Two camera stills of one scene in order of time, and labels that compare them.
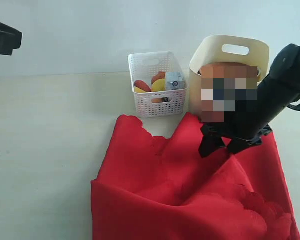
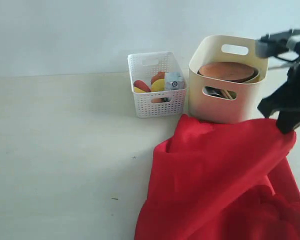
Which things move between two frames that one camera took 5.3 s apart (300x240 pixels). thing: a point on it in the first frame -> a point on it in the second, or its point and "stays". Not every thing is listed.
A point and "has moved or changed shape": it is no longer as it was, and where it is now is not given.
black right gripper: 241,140 -> 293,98
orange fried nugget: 160,75 stays
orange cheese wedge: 138,90 stays
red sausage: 142,85 stays
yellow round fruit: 159,85 stays
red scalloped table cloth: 148,188 has moved or changed shape
